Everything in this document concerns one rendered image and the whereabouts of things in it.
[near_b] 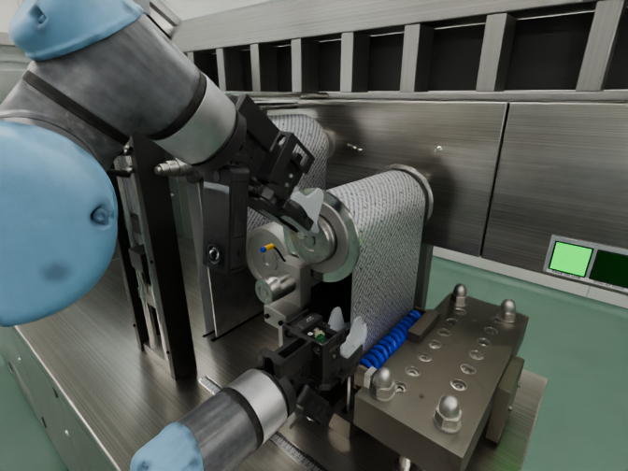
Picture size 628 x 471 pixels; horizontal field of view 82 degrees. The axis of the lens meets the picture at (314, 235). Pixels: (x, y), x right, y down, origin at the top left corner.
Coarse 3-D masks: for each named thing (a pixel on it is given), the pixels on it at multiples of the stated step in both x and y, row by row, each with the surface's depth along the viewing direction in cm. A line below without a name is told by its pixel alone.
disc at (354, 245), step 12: (300, 192) 54; (324, 192) 51; (336, 204) 50; (348, 216) 49; (348, 228) 50; (288, 240) 59; (348, 264) 52; (312, 276) 57; (324, 276) 56; (336, 276) 54
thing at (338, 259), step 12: (324, 204) 51; (324, 216) 52; (336, 216) 50; (336, 228) 51; (348, 240) 50; (336, 252) 52; (348, 252) 51; (312, 264) 56; (324, 264) 55; (336, 264) 53
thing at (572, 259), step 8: (560, 248) 63; (568, 248) 62; (576, 248) 61; (584, 248) 60; (560, 256) 63; (568, 256) 62; (576, 256) 61; (584, 256) 61; (552, 264) 64; (560, 264) 63; (568, 264) 63; (576, 264) 62; (584, 264) 61; (568, 272) 63; (576, 272) 62; (584, 272) 61
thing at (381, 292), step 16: (416, 240) 69; (384, 256) 59; (400, 256) 65; (416, 256) 71; (352, 272) 53; (368, 272) 56; (384, 272) 61; (400, 272) 66; (416, 272) 73; (352, 288) 54; (368, 288) 58; (384, 288) 62; (400, 288) 68; (352, 304) 55; (368, 304) 59; (384, 304) 64; (400, 304) 70; (352, 320) 56; (368, 320) 60; (384, 320) 66; (400, 320) 72; (368, 336) 62
